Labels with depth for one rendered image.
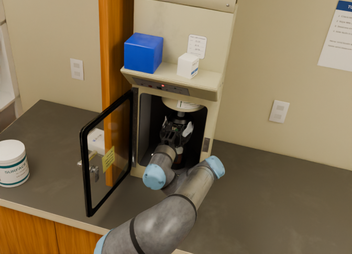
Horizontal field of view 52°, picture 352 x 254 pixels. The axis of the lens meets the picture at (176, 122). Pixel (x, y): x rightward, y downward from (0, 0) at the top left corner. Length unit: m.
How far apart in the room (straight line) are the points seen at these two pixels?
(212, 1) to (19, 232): 1.24
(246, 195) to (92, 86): 0.97
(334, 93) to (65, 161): 1.23
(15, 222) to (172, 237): 1.00
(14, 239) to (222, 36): 1.26
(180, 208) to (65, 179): 0.85
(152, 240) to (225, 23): 0.68
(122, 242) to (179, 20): 0.69
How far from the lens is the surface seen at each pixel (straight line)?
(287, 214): 1.58
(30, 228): 1.70
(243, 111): 1.79
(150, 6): 1.20
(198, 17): 1.17
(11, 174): 1.58
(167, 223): 0.83
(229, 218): 1.49
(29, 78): 2.17
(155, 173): 1.16
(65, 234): 1.61
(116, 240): 0.87
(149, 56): 1.14
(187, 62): 1.14
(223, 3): 1.14
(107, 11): 1.16
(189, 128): 1.39
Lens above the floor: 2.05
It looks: 35 degrees down
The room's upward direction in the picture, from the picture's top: 6 degrees clockwise
